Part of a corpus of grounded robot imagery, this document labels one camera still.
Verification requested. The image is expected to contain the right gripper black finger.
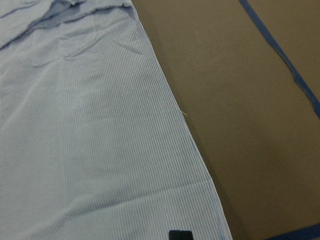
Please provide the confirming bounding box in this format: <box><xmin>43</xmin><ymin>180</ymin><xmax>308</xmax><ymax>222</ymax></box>
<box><xmin>168</xmin><ymin>230</ymin><xmax>193</xmax><ymax>240</ymax></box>

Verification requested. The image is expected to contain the light blue striped shirt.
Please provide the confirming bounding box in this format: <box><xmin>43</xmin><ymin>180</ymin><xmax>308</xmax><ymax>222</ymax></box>
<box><xmin>0</xmin><ymin>0</ymin><xmax>232</xmax><ymax>240</ymax></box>

